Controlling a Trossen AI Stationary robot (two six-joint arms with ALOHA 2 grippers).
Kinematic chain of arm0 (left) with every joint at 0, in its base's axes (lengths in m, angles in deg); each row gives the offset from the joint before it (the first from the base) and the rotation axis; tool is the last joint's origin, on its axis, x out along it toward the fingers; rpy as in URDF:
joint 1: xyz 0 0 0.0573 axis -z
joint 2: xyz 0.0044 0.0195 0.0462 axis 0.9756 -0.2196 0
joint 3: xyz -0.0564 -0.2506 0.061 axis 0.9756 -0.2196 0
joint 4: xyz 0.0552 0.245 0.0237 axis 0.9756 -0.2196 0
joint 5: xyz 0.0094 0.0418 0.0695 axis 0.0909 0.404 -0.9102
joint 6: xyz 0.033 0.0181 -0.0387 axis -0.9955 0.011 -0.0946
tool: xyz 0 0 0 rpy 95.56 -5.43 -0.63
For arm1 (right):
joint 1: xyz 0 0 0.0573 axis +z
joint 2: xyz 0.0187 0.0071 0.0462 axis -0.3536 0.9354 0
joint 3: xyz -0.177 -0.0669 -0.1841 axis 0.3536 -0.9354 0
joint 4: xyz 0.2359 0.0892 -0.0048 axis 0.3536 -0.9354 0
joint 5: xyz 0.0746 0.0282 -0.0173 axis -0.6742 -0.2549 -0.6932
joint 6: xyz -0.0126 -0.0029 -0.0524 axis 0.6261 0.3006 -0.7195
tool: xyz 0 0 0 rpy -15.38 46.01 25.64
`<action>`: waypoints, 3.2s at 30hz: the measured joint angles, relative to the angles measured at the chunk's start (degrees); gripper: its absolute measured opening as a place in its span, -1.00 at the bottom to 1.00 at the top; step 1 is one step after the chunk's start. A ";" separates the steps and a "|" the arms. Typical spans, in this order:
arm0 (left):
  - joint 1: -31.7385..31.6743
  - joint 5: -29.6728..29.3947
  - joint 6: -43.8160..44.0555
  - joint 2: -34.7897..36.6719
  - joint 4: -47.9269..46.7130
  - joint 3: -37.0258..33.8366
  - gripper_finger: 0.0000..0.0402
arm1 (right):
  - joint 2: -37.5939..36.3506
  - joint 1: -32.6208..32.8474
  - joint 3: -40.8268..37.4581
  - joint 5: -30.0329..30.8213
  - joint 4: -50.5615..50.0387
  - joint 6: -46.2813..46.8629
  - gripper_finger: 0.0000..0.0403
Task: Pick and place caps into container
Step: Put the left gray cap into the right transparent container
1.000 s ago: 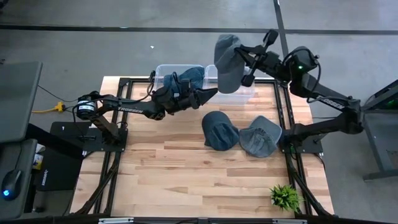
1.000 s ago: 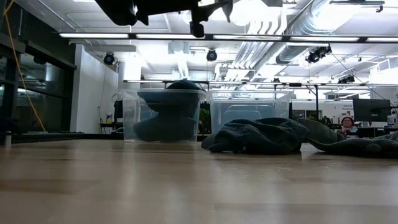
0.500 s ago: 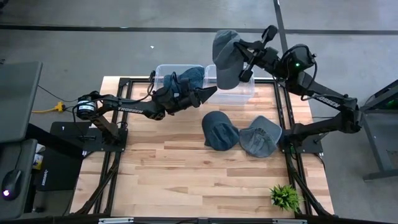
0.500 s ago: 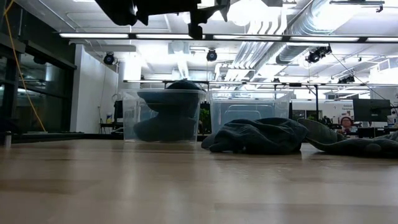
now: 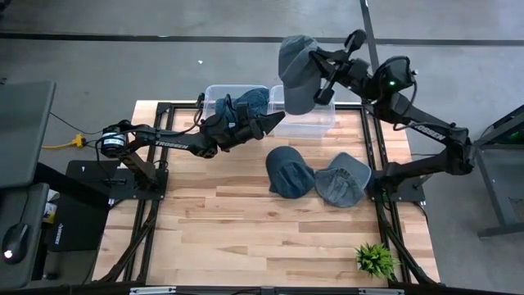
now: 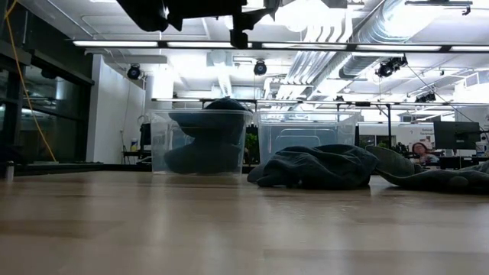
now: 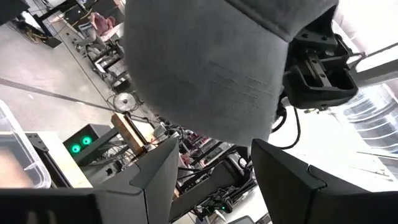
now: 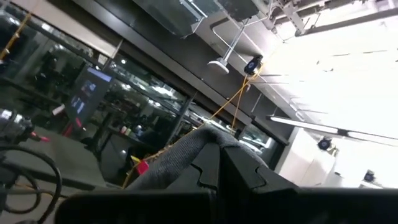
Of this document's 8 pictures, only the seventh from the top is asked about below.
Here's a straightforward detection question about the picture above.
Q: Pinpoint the clear plastic container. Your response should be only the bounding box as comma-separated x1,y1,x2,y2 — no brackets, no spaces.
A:
0,99,52,189

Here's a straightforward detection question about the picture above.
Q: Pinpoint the black aluminium frame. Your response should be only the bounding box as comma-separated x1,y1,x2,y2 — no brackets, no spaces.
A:
25,133,72,189

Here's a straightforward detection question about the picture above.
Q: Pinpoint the person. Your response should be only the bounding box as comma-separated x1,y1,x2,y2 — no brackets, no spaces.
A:
88,11,118,37

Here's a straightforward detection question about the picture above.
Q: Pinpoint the wooden plank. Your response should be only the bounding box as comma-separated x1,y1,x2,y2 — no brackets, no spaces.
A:
111,113,146,156

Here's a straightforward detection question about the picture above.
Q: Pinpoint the light grey denim cap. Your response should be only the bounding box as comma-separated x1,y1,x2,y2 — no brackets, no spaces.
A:
123,0,340,147

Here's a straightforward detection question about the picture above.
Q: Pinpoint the round silver disc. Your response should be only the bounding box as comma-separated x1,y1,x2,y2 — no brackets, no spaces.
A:
111,91,138,113

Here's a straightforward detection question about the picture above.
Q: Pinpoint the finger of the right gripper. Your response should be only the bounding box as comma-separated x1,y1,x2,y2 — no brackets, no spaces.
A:
292,6,340,51
282,65,359,110

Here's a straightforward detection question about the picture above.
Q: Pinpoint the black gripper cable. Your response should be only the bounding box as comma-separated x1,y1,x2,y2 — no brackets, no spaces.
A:
269,105,302,151

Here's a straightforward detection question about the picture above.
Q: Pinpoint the black box with green lights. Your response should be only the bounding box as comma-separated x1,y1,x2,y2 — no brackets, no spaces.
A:
63,123,112,156

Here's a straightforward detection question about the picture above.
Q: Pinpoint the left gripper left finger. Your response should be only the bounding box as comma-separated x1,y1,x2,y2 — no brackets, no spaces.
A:
0,137,180,224

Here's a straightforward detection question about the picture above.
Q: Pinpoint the grey office chair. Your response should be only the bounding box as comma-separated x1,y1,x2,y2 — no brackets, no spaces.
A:
74,21,108,55

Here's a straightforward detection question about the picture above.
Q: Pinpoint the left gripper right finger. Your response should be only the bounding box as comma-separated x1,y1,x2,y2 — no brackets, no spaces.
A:
251,138,398,224

